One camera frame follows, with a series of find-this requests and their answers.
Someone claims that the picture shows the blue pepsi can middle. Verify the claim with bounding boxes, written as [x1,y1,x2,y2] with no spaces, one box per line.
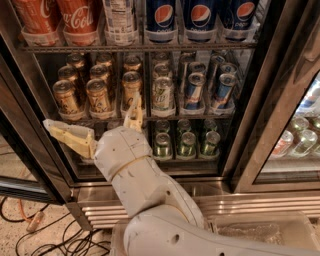
[183,0,217,42]

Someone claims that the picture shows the blue energy can front left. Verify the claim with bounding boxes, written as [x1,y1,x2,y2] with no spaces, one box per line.
[184,72,206,110]

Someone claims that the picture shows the orange can middle left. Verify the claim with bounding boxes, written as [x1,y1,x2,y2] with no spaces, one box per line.
[58,65,80,88]

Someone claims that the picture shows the orange can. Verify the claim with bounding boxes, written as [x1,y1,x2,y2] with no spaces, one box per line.
[53,80,80,115]
[58,65,80,88]

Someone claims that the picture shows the clear bin pink contents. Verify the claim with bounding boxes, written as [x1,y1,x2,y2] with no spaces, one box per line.
[109,222,127,256]

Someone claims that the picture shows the blue pepsi can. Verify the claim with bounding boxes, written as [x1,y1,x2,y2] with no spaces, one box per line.
[146,0,175,43]
[183,0,217,42]
[221,0,259,41]

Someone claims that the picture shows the white label bottle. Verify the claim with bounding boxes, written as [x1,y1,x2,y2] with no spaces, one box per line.
[103,0,137,46]

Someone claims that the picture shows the orange cable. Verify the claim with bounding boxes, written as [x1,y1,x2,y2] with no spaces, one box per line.
[18,198,45,233]

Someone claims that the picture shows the green can front right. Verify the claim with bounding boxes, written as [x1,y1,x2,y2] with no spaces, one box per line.
[200,131,221,157]

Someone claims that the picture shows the stainless steel fridge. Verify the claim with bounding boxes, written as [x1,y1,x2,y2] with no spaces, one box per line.
[0,0,319,229]

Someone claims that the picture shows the clear bin right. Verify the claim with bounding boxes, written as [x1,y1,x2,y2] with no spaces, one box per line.
[211,212,320,251]

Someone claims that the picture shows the black floor cables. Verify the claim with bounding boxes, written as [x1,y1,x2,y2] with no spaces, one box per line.
[0,196,113,256]

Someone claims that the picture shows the red cola bottle left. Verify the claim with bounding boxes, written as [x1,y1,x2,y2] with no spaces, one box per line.
[12,0,60,34]

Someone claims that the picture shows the orange can front left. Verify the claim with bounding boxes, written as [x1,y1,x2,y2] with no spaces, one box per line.
[53,80,80,115]

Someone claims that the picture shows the blue energy can front right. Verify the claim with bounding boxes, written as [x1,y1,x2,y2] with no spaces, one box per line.
[212,73,237,109]

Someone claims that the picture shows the green white soda can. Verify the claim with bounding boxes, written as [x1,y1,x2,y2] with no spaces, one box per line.
[152,77,173,111]

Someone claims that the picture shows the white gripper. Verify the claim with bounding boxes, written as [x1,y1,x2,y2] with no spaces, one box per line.
[43,93,152,182]

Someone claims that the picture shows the orange can column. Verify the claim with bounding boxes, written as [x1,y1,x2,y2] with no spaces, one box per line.
[90,64,110,83]
[86,79,112,113]
[122,71,143,110]

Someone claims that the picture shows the red cola bottle right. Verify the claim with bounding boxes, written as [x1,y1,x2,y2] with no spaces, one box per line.
[57,0,99,46]

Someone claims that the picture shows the blue pepsi can right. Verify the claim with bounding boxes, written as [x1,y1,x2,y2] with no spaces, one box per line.
[221,0,259,41]

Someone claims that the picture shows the green can front middle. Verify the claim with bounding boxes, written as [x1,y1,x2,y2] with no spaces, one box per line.
[177,132,196,159]

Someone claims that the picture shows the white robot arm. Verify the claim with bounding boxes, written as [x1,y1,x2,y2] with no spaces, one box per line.
[43,93,319,256]

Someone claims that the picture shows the blue energy can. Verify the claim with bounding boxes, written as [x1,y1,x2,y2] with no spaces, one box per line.
[212,73,237,109]
[184,72,206,110]

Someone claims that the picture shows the red cola bottle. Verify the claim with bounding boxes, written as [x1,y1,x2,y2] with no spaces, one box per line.
[57,0,99,46]
[12,0,60,34]

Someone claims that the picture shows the blue pepsi can left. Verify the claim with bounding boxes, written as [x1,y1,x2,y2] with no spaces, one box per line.
[146,0,175,43]

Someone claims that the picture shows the green can front left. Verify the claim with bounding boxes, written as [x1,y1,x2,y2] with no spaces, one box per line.
[154,133,173,160]

